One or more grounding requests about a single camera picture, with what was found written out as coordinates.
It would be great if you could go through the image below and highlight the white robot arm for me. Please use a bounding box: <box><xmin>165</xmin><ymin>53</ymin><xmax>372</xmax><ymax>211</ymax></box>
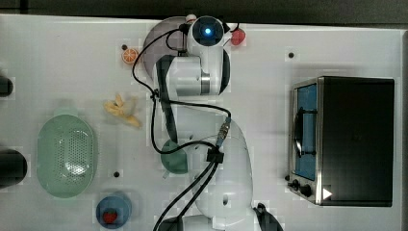
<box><xmin>152</xmin><ymin>15</ymin><xmax>262</xmax><ymax>231</ymax></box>

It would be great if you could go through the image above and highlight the grey round plate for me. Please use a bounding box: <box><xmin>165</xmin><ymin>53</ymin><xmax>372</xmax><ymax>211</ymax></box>
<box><xmin>142</xmin><ymin>16</ymin><xmax>187</xmax><ymax>78</ymax></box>

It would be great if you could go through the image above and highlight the red strawberry toy on table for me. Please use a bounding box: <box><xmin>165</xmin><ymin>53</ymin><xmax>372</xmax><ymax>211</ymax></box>
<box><xmin>230</xmin><ymin>28</ymin><xmax>246</xmax><ymax>46</ymax></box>

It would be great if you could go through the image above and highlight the peeled banana toy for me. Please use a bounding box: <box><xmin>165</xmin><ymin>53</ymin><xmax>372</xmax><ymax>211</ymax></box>
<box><xmin>103</xmin><ymin>93</ymin><xmax>141</xmax><ymax>128</ymax></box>

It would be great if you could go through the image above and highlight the orange slice toy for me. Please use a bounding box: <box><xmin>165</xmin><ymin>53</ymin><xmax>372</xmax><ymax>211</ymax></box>
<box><xmin>121</xmin><ymin>48</ymin><xmax>139</xmax><ymax>64</ymax></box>

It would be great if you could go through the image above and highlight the blue bowl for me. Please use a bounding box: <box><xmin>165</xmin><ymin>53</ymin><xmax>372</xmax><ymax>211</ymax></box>
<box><xmin>95</xmin><ymin>192</ymin><xmax>132</xmax><ymax>229</ymax></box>

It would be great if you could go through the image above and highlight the red strawberry in bowl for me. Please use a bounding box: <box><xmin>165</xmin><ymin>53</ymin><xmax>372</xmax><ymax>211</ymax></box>
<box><xmin>102</xmin><ymin>209</ymin><xmax>118</xmax><ymax>224</ymax></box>

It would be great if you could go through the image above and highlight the silver toaster oven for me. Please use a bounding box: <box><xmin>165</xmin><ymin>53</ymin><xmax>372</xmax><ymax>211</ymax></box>
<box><xmin>285</xmin><ymin>76</ymin><xmax>395</xmax><ymax>207</ymax></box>

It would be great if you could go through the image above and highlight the green oval colander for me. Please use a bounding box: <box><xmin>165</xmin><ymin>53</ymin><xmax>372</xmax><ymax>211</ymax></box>
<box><xmin>37</xmin><ymin>108</ymin><xmax>95</xmax><ymax>198</ymax></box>

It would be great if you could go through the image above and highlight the black frying pan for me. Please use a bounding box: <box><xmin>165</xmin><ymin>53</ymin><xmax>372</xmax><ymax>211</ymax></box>
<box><xmin>0</xmin><ymin>149</ymin><xmax>28</xmax><ymax>189</ymax></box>

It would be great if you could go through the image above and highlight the black small pot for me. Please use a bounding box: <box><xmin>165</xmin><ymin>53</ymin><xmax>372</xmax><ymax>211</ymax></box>
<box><xmin>0</xmin><ymin>76</ymin><xmax>13</xmax><ymax>97</ymax></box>

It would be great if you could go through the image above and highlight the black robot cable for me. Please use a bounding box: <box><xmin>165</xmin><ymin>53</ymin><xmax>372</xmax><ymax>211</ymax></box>
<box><xmin>131</xmin><ymin>23</ymin><xmax>233</xmax><ymax>231</ymax></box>

